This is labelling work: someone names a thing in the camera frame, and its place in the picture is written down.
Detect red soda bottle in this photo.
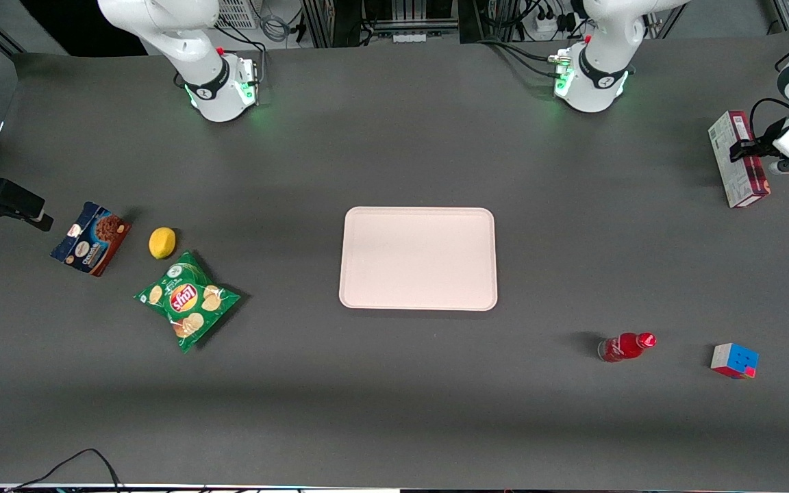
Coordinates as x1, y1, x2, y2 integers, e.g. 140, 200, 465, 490
597, 332, 658, 363

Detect red cookie box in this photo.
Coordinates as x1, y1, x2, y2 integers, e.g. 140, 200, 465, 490
707, 110, 772, 209

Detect colourful puzzle cube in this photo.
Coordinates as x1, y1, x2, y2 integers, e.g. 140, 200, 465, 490
710, 342, 760, 380

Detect aluminium frame rack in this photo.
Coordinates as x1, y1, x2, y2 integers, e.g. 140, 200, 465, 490
302, 0, 460, 47

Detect green chips bag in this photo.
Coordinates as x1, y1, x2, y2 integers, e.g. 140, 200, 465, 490
134, 251, 242, 354

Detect yellow lemon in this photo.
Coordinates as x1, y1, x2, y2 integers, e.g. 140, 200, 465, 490
149, 227, 177, 260

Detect grey coiled cable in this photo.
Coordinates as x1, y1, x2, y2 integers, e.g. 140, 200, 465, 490
260, 12, 294, 43

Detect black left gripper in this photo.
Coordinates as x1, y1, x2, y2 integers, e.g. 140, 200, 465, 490
730, 122, 789, 166

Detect black left base cables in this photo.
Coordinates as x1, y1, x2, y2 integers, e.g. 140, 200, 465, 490
480, 38, 563, 79

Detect white vented box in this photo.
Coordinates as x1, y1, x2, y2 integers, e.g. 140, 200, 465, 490
215, 0, 260, 29

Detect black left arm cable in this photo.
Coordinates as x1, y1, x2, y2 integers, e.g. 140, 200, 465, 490
749, 97, 789, 146

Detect pale pink plastic tray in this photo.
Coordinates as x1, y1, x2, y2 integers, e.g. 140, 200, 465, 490
338, 207, 499, 312

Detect black cable at table edge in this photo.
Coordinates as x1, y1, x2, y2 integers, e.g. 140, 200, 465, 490
4, 448, 125, 493

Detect blue chocolate cookie box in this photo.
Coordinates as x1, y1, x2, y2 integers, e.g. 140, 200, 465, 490
50, 201, 132, 277

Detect black right base cable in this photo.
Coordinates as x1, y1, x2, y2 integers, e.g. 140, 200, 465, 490
215, 23, 269, 88

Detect white power strip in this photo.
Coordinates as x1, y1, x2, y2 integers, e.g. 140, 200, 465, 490
534, 12, 577, 35

